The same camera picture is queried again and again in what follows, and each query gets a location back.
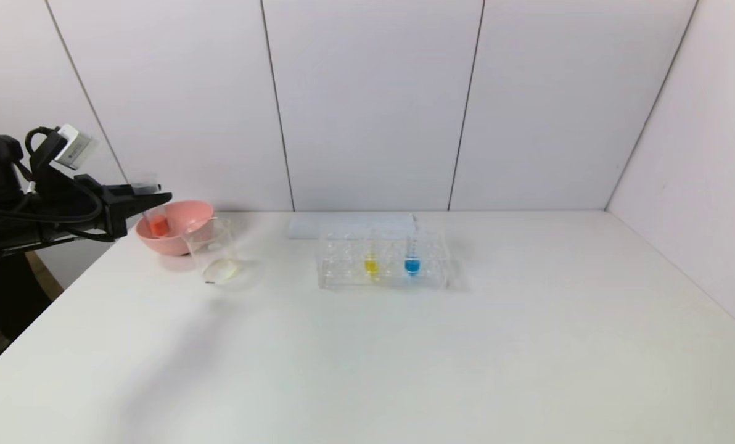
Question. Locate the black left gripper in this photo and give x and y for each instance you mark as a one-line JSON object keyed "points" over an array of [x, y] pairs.
{"points": [[116, 213]]}

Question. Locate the test tube with red pigment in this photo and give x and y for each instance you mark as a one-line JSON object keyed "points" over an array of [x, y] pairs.
{"points": [[158, 227]]}

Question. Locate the clear glass beaker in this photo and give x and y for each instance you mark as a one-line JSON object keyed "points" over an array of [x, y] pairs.
{"points": [[216, 259]]}

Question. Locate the test tube with yellow pigment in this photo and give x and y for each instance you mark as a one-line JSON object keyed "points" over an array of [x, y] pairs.
{"points": [[371, 266]]}

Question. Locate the test tube with blue pigment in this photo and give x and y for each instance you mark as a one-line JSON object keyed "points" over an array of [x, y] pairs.
{"points": [[412, 265]]}

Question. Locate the clear acrylic test tube rack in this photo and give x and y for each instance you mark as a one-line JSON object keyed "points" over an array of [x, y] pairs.
{"points": [[432, 265]]}

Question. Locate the pink plastic bowl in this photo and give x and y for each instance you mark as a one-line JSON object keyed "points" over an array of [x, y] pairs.
{"points": [[185, 231]]}

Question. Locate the white paper sheet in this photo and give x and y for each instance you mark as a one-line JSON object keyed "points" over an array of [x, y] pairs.
{"points": [[309, 227]]}

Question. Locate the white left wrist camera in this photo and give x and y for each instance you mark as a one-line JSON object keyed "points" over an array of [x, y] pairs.
{"points": [[74, 148]]}

